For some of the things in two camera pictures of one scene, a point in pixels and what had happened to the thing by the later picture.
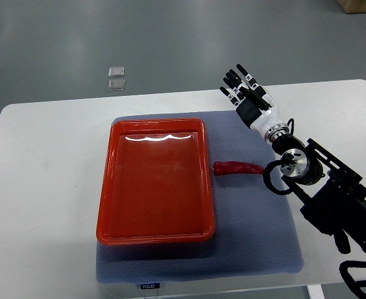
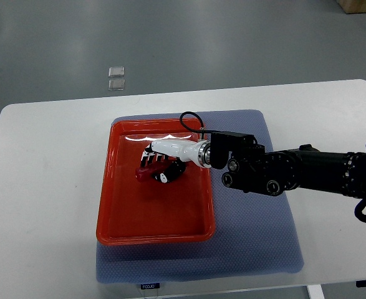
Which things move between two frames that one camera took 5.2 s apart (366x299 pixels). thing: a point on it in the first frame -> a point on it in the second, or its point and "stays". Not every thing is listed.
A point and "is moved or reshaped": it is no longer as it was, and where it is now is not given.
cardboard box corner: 360,6 stays
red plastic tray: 157,182 stays
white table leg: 315,291 stays
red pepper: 231,167 is moved or reshaped
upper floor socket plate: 116,71 stays
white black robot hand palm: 260,120 -> 174,151
